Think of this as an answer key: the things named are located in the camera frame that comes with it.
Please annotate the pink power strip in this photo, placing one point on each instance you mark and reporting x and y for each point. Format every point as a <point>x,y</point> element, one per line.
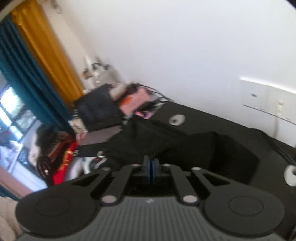
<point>133,101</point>

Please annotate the silver desk grommet right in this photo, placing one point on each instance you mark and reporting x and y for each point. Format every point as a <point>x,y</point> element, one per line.
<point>290,175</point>

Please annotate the cluttered white shelf items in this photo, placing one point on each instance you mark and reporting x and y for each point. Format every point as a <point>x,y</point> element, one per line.
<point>98,74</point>

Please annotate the red garment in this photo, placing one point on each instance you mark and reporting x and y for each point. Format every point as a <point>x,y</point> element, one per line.
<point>60,175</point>

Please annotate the mustard yellow curtain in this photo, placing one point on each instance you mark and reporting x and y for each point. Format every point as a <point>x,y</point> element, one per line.
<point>43,44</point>

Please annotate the silver desk grommet left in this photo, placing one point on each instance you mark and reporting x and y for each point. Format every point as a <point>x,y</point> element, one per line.
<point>177,120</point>

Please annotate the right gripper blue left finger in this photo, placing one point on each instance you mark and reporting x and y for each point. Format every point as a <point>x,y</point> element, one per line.
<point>125,179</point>

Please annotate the white wall socket panel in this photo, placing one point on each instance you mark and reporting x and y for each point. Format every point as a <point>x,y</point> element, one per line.
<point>268,97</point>

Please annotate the silver desk grommet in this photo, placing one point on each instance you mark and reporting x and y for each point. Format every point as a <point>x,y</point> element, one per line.
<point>177,120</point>
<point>290,175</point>

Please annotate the laptop computer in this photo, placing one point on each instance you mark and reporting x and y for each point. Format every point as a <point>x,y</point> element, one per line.
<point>102,118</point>

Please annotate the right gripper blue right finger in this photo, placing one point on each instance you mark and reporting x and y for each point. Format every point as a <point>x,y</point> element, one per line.
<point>171,177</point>

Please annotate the teal curtain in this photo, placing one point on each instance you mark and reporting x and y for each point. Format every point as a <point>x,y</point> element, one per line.
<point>30,83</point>

